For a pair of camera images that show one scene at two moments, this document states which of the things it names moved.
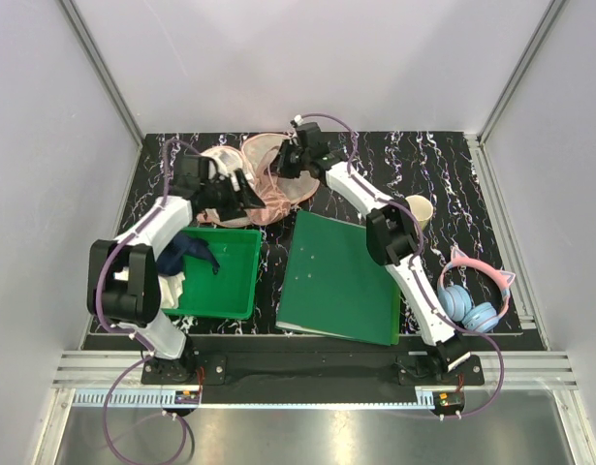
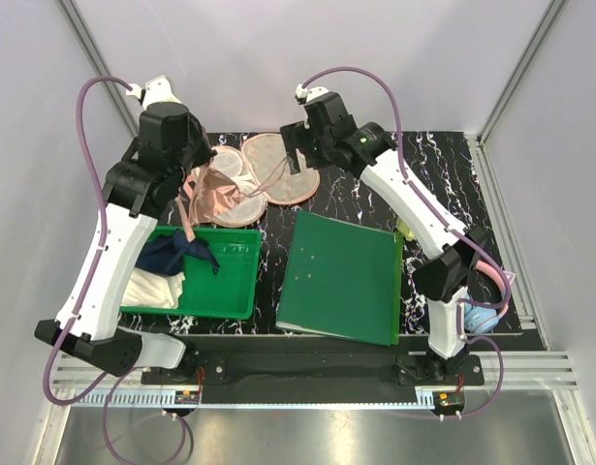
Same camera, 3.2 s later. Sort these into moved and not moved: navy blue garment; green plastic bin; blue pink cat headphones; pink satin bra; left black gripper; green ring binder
Moved: pink satin bra; left black gripper
Not moved: blue pink cat headphones; green plastic bin; navy blue garment; green ring binder
